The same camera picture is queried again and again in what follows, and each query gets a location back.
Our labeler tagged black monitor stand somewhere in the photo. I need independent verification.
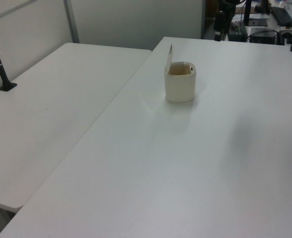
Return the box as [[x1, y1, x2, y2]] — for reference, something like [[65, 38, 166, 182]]
[[243, 0, 269, 27]]

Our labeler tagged grey metal partition post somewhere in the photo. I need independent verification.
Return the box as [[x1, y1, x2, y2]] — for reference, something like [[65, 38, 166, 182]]
[[64, 0, 80, 44]]

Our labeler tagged black flat electronics box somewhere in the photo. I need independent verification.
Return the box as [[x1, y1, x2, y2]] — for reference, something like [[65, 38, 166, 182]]
[[248, 27, 279, 45]]

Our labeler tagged black box with green part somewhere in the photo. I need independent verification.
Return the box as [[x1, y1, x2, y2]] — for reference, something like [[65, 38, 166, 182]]
[[228, 21, 248, 42]]

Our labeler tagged white side table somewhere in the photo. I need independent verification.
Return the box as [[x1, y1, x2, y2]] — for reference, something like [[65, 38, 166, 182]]
[[0, 42, 152, 213]]

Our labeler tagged black device hanging on stand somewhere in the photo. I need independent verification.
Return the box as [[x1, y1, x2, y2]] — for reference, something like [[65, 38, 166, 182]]
[[214, 0, 233, 42]]

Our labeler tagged cream trash bin with lid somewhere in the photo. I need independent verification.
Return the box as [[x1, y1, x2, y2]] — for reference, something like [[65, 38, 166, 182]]
[[164, 43, 197, 103]]

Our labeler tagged black keyboard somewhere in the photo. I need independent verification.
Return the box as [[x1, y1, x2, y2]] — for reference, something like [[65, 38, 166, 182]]
[[270, 6, 292, 28]]

